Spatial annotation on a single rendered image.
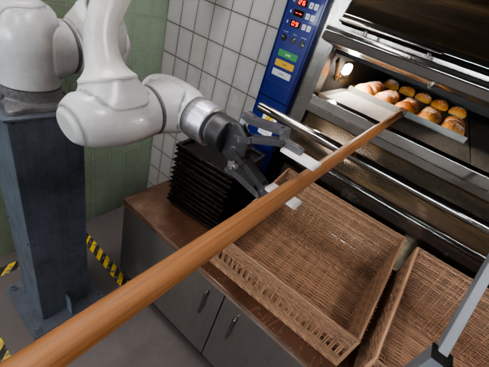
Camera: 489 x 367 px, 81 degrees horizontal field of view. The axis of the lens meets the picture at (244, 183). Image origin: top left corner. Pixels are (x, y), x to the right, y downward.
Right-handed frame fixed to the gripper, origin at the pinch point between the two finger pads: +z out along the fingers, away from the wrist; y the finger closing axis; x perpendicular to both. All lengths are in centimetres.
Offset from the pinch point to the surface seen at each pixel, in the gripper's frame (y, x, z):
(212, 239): -0.3, 23.5, 1.1
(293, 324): 59, -22, 14
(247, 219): -0.2, 16.7, 1.4
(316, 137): 3.5, -33.5, -9.6
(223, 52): 3, -70, -80
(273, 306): 59, -22, 5
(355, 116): 2, -71, -11
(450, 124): -3, -108, 19
